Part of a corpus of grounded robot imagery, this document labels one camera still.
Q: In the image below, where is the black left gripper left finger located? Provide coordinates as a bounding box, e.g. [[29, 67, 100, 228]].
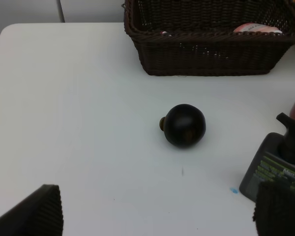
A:
[[0, 184, 64, 236]]

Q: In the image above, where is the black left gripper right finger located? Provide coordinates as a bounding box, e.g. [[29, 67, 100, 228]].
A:
[[253, 182, 295, 236]]

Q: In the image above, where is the pink lotion bottle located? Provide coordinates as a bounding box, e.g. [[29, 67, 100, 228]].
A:
[[234, 23, 282, 33]]

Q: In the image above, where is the dark pump bottle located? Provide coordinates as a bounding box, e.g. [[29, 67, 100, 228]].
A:
[[239, 113, 295, 202]]

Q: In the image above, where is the dark round fruit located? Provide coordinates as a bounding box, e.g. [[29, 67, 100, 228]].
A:
[[159, 104, 206, 148]]

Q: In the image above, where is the dark brown wicker basket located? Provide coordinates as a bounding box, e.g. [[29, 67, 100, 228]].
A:
[[123, 0, 295, 76]]

